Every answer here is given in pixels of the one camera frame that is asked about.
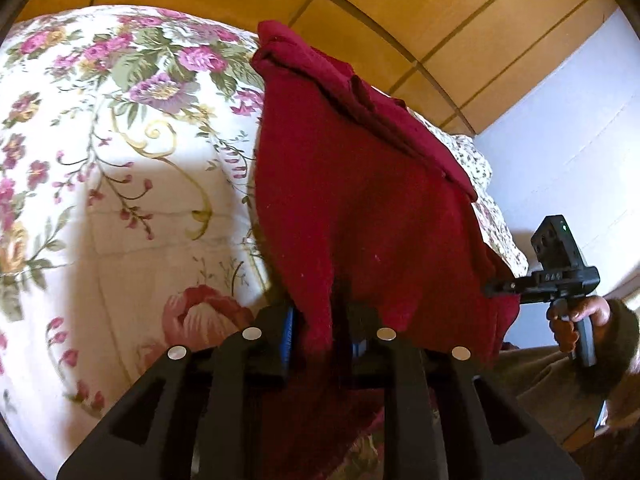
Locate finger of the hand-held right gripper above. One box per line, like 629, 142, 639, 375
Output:
482, 275, 523, 299

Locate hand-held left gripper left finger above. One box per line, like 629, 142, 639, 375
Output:
56, 304, 301, 480

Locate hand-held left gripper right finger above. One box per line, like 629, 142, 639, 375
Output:
345, 302, 586, 480

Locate dark red shirt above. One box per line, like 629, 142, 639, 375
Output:
249, 20, 522, 480

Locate person's right forearm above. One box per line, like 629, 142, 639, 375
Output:
580, 297, 640, 402

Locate person's right hand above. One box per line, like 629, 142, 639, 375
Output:
546, 295, 614, 356

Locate person's khaki pants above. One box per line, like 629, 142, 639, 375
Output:
480, 342, 640, 480

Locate floral bedspread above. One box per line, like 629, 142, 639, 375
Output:
0, 5, 531, 480

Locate wooden wardrobe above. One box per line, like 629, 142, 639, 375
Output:
10, 0, 621, 137

